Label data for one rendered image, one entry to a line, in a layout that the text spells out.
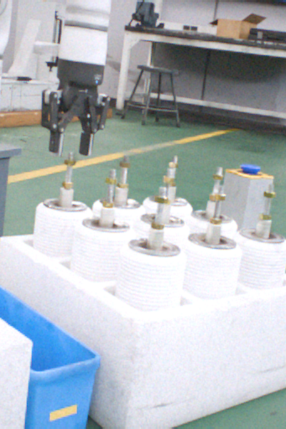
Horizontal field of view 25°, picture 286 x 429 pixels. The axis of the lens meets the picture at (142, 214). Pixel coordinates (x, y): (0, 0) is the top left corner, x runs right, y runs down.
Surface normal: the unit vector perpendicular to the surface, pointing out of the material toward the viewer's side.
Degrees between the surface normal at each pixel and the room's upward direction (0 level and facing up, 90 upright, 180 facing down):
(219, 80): 90
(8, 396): 90
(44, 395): 92
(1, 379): 90
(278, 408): 0
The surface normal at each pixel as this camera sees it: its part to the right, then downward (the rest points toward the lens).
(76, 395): 0.64, 0.29
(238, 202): -0.77, 0.05
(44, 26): -0.37, 0.17
